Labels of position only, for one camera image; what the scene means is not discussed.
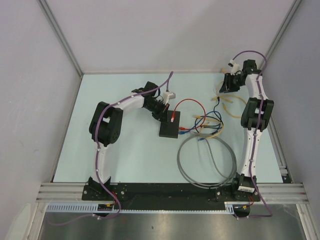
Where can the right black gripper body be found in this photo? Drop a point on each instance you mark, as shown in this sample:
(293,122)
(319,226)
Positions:
(236,82)

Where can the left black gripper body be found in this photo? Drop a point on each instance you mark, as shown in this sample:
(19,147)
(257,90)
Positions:
(155,107)

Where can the black network switch box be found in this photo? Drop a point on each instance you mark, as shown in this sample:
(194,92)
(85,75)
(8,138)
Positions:
(170,129)

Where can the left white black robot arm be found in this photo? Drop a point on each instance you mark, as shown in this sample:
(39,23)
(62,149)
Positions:
(106,124)

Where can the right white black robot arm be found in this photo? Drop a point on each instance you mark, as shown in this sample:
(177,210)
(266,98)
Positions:
(254,119)

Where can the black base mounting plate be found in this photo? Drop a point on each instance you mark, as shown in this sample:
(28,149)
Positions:
(165,196)

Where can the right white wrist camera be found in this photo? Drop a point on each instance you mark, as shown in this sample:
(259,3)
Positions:
(235,68)

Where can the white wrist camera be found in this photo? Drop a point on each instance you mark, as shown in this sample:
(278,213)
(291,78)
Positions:
(168,95)
(235,68)

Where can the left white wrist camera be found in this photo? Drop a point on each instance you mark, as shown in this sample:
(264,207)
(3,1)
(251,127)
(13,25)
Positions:
(168,95)

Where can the slotted grey cable duct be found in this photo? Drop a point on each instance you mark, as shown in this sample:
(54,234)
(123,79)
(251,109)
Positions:
(97,208)

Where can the aluminium front frame rail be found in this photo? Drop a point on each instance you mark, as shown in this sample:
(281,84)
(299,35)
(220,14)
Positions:
(273,193)

